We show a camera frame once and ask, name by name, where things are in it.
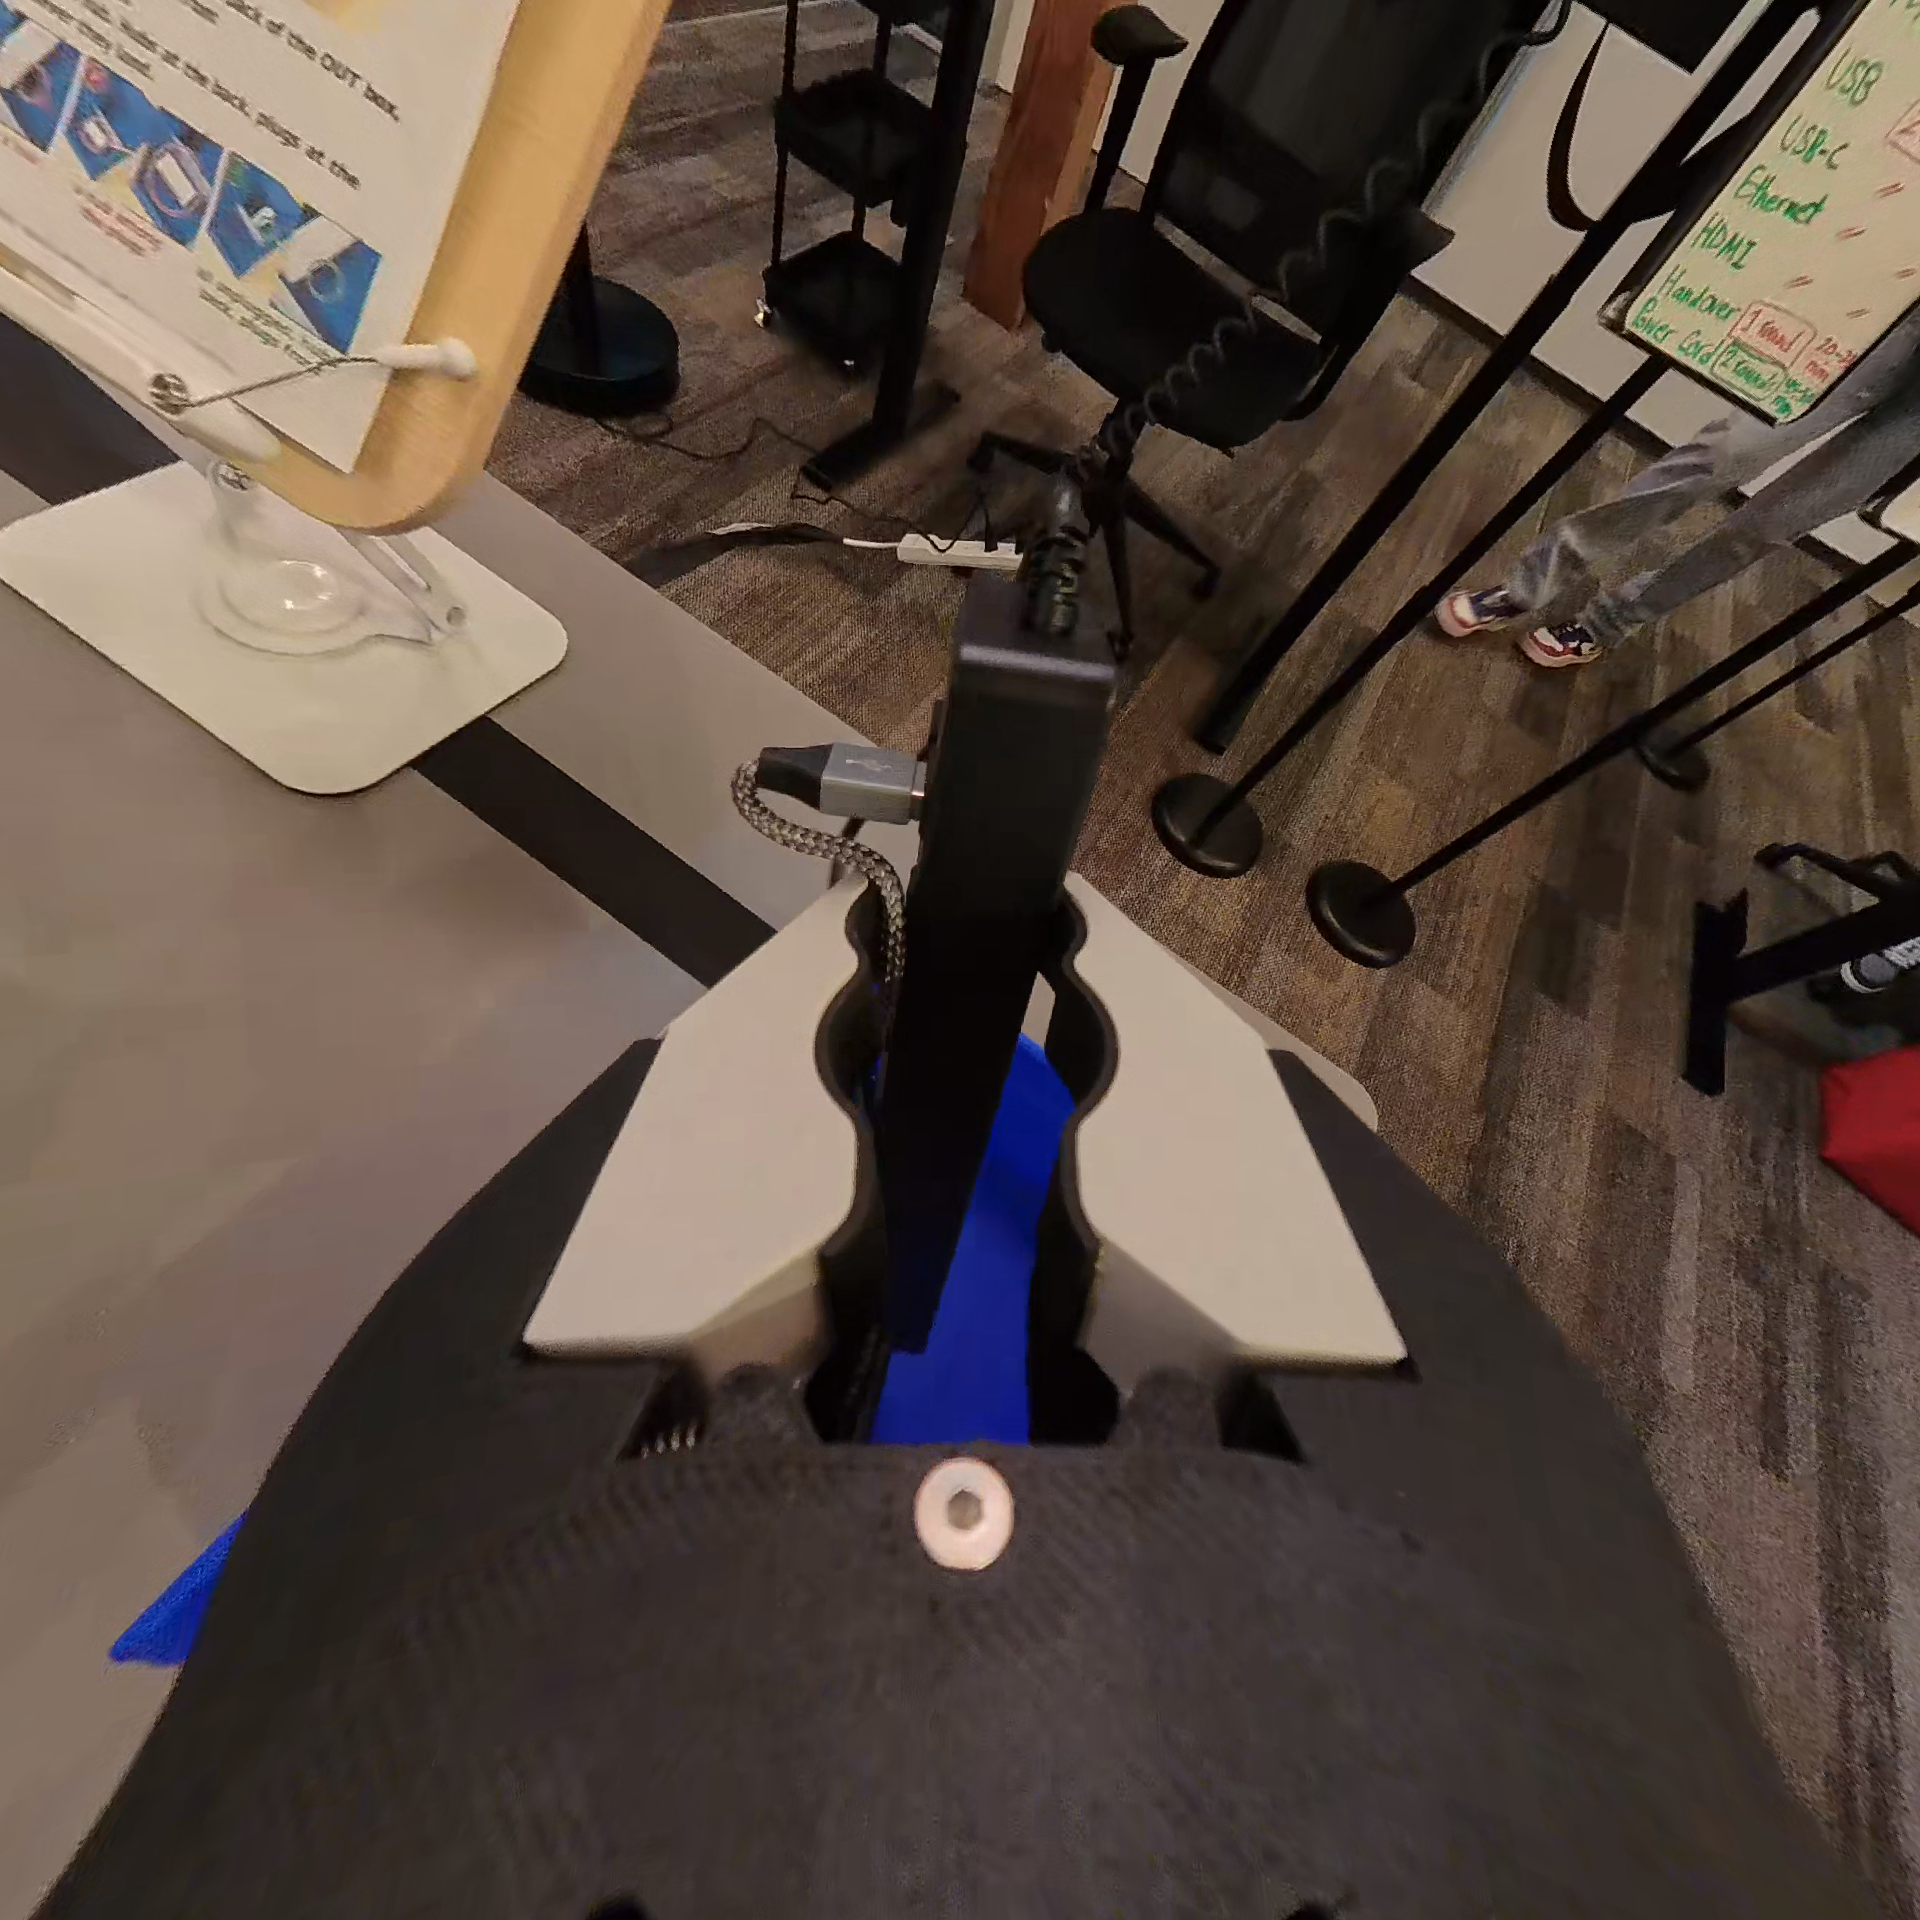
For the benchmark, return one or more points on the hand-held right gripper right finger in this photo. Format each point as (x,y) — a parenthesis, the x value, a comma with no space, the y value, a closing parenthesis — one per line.
(1230,1216)

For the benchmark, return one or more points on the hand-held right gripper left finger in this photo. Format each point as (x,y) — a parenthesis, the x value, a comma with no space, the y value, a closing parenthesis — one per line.
(707,1200)

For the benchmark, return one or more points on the black usb hub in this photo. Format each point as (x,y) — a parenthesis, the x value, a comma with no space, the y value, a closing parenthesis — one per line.
(1007,810)

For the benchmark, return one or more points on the blue storage bin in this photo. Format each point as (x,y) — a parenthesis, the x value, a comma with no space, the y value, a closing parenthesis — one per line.
(976,1261)

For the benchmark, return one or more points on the black round-base stanchion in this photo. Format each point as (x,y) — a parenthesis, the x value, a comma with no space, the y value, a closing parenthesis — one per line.
(1206,828)
(1363,916)

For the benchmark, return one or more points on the red storage bin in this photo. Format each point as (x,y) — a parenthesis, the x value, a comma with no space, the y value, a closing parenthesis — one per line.
(1876,1146)

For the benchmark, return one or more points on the black round floor base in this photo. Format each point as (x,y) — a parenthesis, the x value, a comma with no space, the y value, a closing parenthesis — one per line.
(600,354)

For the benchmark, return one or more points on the black shelf cart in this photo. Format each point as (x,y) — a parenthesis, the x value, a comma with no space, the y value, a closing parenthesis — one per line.
(856,287)

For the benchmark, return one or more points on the handwritten whiteboard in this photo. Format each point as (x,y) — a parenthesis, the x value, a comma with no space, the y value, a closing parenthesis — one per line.
(1771,211)

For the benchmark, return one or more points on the instruction sheet wooden board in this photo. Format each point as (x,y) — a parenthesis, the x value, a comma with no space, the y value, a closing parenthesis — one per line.
(180,121)

